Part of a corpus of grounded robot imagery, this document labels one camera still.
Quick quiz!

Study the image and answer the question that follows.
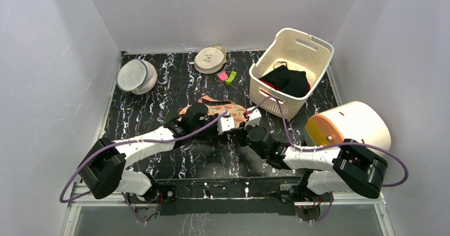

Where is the round beige zip pouch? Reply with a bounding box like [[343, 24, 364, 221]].
[[194, 44, 226, 74]]

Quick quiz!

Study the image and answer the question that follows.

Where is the white mesh round laundry bag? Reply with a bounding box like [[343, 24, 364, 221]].
[[117, 59, 158, 95]]

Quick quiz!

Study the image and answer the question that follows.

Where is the black clothing in basket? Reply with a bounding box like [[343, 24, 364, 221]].
[[259, 65, 311, 98]]

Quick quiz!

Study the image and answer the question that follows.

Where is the green block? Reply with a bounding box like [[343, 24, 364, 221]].
[[224, 71, 237, 85]]

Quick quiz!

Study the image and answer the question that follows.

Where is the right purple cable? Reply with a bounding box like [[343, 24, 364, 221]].
[[246, 95, 410, 224]]

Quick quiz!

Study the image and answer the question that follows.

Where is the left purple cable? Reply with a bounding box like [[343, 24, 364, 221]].
[[59, 110, 229, 204]]

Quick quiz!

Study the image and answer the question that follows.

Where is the floral mesh laundry bag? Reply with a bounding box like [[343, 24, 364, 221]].
[[175, 95, 247, 132]]

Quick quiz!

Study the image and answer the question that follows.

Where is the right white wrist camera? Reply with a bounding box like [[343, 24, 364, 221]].
[[244, 106, 262, 127]]

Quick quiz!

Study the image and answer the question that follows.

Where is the purple cable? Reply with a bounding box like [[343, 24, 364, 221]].
[[59, 110, 229, 204], [246, 95, 410, 224]]

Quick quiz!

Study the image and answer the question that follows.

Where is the white drum with orange lid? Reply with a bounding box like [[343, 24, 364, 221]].
[[305, 101, 391, 151]]

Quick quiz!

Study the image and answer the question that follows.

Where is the pink block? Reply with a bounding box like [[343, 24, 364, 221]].
[[217, 72, 228, 82]]

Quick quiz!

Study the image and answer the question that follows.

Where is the cream plastic laundry basket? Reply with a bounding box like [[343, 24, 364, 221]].
[[249, 28, 334, 119]]

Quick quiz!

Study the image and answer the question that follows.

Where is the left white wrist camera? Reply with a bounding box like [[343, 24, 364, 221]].
[[217, 111, 235, 135]]

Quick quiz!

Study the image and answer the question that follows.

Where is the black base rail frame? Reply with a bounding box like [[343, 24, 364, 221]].
[[68, 172, 387, 224]]

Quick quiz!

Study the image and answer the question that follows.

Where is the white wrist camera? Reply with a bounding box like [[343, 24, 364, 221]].
[[244, 106, 262, 127], [217, 111, 235, 135]]

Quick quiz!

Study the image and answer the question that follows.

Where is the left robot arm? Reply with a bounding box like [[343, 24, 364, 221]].
[[76, 103, 226, 202]]

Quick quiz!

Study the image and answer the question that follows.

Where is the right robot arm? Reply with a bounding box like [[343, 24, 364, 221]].
[[231, 126, 388, 201]]

